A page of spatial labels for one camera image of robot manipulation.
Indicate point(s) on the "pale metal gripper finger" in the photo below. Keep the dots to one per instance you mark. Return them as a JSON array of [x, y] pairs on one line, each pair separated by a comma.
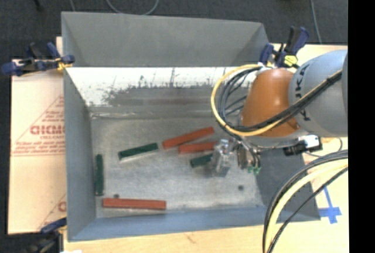
[[225, 147], [219, 167]]

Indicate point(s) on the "dark green flat block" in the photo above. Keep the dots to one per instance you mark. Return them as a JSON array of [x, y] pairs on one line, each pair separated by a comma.
[[99, 174], [201, 160], [137, 150]]

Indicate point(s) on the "red-brown flat block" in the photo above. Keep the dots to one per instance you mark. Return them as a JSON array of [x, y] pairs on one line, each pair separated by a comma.
[[187, 137], [197, 147], [134, 203]]

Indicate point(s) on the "grey metal bin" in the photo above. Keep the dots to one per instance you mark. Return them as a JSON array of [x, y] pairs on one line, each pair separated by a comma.
[[164, 41]]

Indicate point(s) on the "brown cardboard board red print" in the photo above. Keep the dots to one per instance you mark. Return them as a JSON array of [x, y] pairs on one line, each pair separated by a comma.
[[35, 158]]

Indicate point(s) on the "black cylinder on white bracket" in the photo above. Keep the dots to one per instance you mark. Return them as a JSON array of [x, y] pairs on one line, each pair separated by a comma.
[[301, 145]]

